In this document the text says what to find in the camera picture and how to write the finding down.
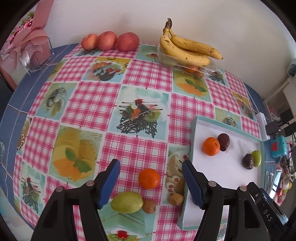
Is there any large green mango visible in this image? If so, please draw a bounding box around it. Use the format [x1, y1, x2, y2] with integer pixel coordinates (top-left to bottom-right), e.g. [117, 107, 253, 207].
[110, 191, 144, 214]

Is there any orange tangerine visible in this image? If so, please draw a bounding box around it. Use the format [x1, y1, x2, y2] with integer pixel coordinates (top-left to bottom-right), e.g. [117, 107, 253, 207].
[138, 168, 161, 189]
[202, 137, 220, 156]

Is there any small brown kiwi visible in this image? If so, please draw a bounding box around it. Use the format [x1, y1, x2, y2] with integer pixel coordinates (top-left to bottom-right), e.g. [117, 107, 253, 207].
[142, 199, 156, 214]

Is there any small dark round fruit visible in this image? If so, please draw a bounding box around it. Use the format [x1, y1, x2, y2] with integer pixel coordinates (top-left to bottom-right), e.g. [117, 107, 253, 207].
[217, 133, 230, 152]

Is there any dark brown avocado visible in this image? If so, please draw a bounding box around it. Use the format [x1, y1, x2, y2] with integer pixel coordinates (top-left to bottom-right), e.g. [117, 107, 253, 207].
[242, 154, 254, 170]

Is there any small green fruit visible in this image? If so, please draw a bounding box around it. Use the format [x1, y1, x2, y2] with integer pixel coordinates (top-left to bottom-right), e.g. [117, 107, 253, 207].
[251, 150, 262, 167]

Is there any small tan fruit by tray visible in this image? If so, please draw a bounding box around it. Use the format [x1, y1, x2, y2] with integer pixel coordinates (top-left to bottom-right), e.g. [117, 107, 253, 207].
[168, 193, 184, 206]

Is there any teal white shallow tray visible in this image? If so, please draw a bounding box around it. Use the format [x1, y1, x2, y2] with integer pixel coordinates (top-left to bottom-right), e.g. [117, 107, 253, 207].
[176, 115, 265, 231]

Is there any teal toy box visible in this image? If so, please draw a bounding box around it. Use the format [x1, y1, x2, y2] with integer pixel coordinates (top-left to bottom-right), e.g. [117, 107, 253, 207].
[270, 135, 288, 158]

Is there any checkered fruit pattern tablecloth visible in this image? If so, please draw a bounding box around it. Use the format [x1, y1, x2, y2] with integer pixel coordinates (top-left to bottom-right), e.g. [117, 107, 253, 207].
[13, 44, 261, 240]

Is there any black power adapter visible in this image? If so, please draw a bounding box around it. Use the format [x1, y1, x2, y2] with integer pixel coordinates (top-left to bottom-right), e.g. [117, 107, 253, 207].
[265, 120, 280, 137]

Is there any white power strip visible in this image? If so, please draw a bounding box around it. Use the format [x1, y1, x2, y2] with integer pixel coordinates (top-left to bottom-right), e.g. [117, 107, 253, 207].
[255, 112, 270, 142]

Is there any clear plastic fruit container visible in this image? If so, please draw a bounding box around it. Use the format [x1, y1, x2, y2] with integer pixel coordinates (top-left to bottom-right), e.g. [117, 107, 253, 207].
[158, 45, 218, 78]

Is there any upper yellow banana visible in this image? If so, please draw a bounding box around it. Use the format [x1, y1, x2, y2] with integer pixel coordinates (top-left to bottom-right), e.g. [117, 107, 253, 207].
[168, 18, 223, 60]

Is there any yellow banana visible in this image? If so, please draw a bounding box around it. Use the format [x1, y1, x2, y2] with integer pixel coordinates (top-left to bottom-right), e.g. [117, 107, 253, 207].
[159, 26, 210, 66]
[168, 18, 223, 60]

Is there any middle red apple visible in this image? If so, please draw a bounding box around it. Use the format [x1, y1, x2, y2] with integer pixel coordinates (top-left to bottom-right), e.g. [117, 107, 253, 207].
[96, 31, 117, 51]

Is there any small red apple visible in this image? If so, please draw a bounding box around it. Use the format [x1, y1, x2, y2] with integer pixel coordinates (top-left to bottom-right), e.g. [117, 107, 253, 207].
[81, 34, 98, 51]

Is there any large red apple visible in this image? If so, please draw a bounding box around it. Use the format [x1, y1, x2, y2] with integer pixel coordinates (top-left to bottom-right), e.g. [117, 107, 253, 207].
[116, 32, 139, 52]

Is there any lower yellow banana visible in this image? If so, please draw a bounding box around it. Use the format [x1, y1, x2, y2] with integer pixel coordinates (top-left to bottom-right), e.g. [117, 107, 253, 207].
[159, 26, 210, 66]

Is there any pink flower bouquet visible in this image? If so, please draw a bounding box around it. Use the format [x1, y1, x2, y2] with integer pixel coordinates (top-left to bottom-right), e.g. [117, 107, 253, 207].
[1, 1, 53, 75]

